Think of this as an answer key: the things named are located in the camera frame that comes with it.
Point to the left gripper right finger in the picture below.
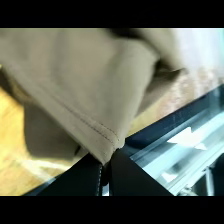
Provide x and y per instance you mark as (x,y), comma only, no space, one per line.
(133,180)

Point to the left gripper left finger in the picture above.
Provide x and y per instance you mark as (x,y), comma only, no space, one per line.
(78,181)

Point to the beige T-shirt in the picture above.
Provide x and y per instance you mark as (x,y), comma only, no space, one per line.
(86,86)

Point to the silver frame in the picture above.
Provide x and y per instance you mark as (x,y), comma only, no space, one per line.
(186,150)

